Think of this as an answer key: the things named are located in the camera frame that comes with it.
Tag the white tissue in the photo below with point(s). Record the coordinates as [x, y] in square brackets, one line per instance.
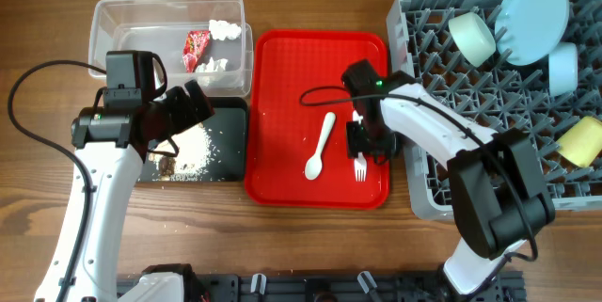
[223, 30]
[210, 71]

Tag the spilled rice pile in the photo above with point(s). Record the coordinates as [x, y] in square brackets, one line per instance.
[196, 150]

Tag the yellow plastic cup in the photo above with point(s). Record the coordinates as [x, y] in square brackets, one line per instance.
[581, 144]

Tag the red serving tray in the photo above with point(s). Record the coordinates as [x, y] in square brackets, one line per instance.
[296, 72]

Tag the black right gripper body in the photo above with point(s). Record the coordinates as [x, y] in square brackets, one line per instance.
[374, 144]

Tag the dark brown mushroom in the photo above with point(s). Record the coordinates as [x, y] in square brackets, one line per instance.
[166, 166]

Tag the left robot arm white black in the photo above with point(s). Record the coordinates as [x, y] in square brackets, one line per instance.
[107, 167]

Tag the clear plastic waste bin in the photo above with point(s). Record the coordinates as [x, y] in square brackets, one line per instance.
[161, 26]

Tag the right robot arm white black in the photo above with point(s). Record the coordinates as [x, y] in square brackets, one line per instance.
[499, 195]

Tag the grey dishwasher rack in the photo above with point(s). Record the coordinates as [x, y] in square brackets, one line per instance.
[501, 96]

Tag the light blue bowl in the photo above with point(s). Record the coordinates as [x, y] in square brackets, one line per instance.
[563, 69]

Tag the light blue plate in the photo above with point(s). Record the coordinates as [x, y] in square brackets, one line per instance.
[528, 30]

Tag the red snack wrapper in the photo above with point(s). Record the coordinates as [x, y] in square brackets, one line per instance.
[194, 47]

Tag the black plastic tray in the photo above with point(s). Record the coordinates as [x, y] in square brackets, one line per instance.
[228, 127]

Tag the white plastic spoon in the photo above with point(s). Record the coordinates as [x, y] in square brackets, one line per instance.
[314, 164]

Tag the green bowl with food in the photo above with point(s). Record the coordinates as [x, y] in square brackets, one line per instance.
[472, 37]

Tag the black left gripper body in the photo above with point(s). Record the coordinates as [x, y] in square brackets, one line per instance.
[177, 113]

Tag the white plastic fork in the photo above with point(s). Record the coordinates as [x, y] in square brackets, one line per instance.
[360, 163]

